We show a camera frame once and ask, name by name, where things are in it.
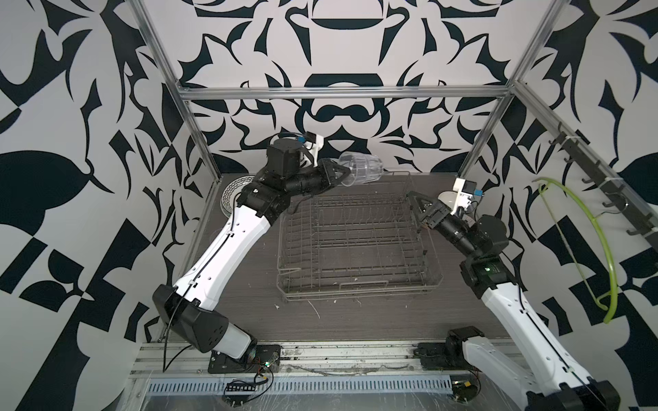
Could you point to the aluminium frame bars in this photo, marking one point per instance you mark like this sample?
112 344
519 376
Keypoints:
515 88

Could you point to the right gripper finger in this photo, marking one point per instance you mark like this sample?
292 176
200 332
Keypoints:
419 200
419 216

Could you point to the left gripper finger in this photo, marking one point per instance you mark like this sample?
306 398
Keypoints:
332 166
343 180

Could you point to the small round black device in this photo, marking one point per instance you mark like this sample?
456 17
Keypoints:
464 391

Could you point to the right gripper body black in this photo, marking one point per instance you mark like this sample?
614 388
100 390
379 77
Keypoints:
449 223

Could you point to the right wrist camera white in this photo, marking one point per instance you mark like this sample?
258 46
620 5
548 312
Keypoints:
466 192

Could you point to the grey wire dish rack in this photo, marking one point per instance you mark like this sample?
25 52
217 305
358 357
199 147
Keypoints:
357 242

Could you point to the white slotted cable duct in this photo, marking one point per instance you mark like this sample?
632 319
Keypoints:
308 385

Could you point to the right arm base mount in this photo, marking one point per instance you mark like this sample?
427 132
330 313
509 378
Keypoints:
442 355

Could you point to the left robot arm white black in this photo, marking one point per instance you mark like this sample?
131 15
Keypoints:
188 307

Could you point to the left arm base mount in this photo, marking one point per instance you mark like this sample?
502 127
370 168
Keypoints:
256 357

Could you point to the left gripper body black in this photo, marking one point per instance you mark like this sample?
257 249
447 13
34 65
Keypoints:
309 183

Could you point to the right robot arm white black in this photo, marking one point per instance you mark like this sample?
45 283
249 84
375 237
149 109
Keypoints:
554 380

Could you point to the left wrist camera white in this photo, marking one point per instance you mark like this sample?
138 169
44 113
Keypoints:
312 144

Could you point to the black wall hook rail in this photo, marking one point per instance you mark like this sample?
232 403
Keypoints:
622 198

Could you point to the white orange small bowl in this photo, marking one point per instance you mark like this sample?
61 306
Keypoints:
450 199

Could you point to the black usb hub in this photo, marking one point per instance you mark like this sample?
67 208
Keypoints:
240 387

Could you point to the clear faceted plastic cup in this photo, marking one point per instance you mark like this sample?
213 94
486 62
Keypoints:
364 168

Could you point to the zigzag rim white bowl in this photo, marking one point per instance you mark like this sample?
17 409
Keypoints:
231 192

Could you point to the green plastic hanger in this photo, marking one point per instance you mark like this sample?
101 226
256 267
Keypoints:
606 301

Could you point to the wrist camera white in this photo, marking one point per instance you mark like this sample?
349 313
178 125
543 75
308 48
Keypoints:
312 144
466 192

